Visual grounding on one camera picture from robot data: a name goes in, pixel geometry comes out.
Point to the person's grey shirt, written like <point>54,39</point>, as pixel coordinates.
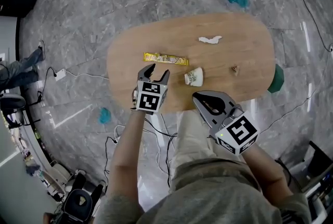
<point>208,197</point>

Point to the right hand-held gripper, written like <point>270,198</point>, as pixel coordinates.
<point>239,134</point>

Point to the person's beige trousers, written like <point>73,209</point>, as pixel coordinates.
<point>192,134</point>

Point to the grey oval backpack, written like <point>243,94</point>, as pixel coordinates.
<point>78,203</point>
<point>11,102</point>

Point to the small brown scrap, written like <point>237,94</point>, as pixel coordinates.
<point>235,70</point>

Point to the person's left forearm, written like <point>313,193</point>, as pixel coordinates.
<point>127,152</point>

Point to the white tape corner mark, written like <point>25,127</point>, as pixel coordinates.
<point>70,115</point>

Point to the small teal cloth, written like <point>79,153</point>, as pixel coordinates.
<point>104,116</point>

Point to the white tissue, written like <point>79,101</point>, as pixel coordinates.
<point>209,39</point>

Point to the green waste bin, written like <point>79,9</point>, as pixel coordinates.
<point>276,78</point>

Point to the paper cup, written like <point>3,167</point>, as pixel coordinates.
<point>194,77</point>

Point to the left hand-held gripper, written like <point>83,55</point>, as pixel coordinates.
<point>148,100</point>

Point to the right hand-held gripper camera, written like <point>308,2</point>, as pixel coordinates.
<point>235,111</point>

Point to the yellow snack wrapper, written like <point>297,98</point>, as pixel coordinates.
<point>166,58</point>

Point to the oval wooden table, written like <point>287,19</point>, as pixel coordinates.
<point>169,41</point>

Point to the person's right forearm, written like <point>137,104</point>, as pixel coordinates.
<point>268,173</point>

